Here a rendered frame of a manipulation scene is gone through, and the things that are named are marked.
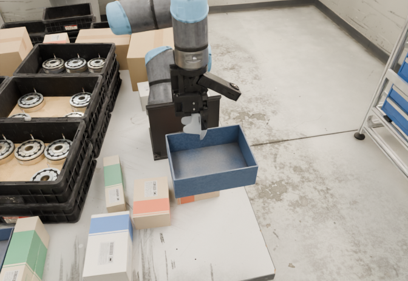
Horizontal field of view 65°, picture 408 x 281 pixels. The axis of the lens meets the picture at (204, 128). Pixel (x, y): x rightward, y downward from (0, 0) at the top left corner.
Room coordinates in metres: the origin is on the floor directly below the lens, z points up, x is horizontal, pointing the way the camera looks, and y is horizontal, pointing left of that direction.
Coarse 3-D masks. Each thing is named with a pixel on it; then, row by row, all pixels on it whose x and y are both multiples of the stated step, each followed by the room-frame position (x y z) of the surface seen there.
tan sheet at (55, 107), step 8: (64, 96) 1.17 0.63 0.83; (16, 104) 1.11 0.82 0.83; (48, 104) 1.11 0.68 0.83; (56, 104) 1.11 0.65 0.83; (64, 104) 1.11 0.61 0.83; (16, 112) 1.06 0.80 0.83; (32, 112) 1.06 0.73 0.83; (40, 112) 1.06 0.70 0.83; (48, 112) 1.06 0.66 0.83; (56, 112) 1.06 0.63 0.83; (64, 112) 1.06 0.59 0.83
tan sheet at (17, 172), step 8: (16, 144) 0.86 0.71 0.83; (16, 160) 0.78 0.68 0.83; (0, 168) 0.75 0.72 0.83; (8, 168) 0.75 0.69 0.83; (16, 168) 0.75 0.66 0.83; (24, 168) 0.75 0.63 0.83; (32, 168) 0.75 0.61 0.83; (40, 168) 0.75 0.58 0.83; (56, 168) 0.75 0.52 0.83; (0, 176) 0.71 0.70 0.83; (8, 176) 0.71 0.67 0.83; (16, 176) 0.71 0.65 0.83; (24, 176) 0.71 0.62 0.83
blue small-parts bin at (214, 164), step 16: (208, 128) 0.62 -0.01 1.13; (224, 128) 0.63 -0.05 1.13; (240, 128) 0.62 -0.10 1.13; (176, 144) 0.60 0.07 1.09; (192, 144) 0.61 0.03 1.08; (208, 144) 0.62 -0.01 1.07; (224, 144) 0.63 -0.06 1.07; (240, 144) 0.61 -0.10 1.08; (176, 160) 0.57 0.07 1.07; (192, 160) 0.57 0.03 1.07; (208, 160) 0.57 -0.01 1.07; (224, 160) 0.57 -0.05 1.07; (240, 160) 0.57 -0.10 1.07; (176, 176) 0.52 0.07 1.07; (192, 176) 0.46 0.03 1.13; (208, 176) 0.47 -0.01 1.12; (224, 176) 0.48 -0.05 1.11; (240, 176) 0.49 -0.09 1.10; (256, 176) 0.49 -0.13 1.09; (176, 192) 0.45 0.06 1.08; (192, 192) 0.46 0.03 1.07; (208, 192) 0.47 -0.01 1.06
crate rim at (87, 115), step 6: (12, 78) 1.17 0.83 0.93; (102, 78) 1.18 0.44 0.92; (6, 84) 1.13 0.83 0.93; (96, 84) 1.12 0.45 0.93; (0, 90) 1.08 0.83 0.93; (96, 90) 1.08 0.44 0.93; (96, 96) 1.05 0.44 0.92; (90, 102) 1.00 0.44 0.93; (90, 108) 0.97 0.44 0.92; (84, 114) 0.92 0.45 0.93; (90, 114) 0.95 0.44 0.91; (84, 120) 0.90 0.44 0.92
